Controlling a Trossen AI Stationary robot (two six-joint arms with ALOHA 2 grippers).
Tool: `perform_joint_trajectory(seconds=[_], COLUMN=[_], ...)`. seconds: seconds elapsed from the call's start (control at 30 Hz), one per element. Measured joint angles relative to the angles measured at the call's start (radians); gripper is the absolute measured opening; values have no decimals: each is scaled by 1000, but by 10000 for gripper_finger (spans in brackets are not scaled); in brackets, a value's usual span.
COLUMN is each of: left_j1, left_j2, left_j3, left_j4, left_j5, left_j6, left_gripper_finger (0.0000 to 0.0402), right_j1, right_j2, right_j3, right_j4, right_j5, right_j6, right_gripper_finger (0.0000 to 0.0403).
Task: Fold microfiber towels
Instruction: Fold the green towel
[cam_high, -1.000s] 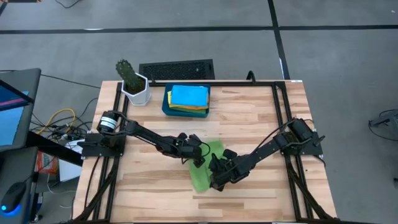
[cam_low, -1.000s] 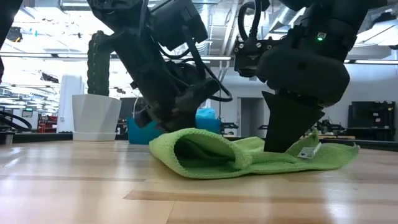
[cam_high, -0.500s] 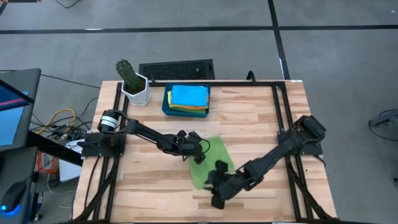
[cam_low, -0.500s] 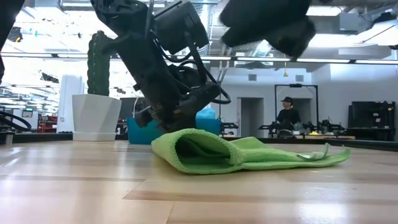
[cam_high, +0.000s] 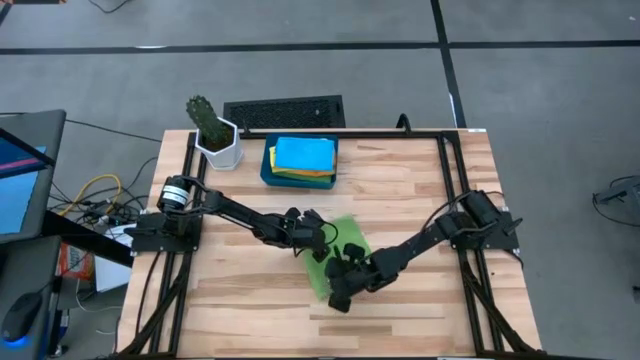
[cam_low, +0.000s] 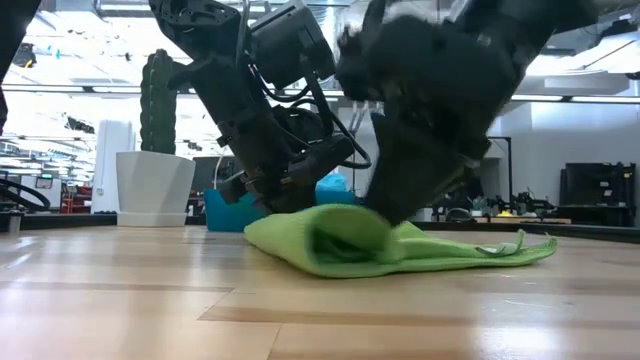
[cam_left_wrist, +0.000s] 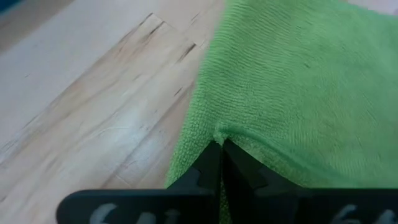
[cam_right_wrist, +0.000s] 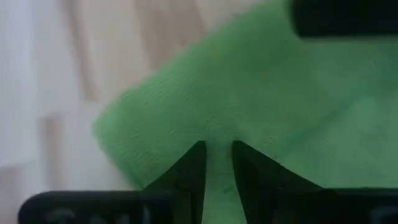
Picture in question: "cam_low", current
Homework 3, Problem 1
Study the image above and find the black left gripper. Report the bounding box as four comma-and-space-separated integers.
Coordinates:
169, 49, 357, 215

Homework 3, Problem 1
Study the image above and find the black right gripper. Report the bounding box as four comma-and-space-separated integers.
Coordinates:
334, 14, 521, 226

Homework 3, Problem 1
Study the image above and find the blue microfiber towel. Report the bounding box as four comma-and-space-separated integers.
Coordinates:
314, 172, 350, 207

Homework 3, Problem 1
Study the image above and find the green microfiber towel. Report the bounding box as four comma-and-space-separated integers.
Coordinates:
243, 203, 559, 280

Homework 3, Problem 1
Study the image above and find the teal plastic tray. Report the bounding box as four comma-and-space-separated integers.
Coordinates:
203, 188, 359, 233

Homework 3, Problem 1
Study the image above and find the black background monitor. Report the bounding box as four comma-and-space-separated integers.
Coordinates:
191, 155, 241, 194

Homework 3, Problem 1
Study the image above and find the white hexagonal plant pot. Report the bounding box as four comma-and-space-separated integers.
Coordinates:
115, 150, 197, 228

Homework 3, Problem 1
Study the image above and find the green cactus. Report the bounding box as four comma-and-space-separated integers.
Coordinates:
139, 48, 187, 155

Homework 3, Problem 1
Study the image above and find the long ceiling light strip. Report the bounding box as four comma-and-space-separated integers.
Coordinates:
0, 85, 640, 104

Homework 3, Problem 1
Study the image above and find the black storage cabinet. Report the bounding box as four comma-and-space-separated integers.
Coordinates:
558, 161, 639, 227

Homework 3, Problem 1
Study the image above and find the black ceiling-hung device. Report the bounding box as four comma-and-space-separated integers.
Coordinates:
12, 42, 38, 70

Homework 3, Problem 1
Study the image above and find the black gantry frame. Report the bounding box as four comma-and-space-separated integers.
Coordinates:
487, 135, 515, 204

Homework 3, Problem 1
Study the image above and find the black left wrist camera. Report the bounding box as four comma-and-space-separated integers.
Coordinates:
249, 2, 337, 91

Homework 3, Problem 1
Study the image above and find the black curved hose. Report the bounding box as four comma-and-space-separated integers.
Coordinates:
0, 177, 52, 212

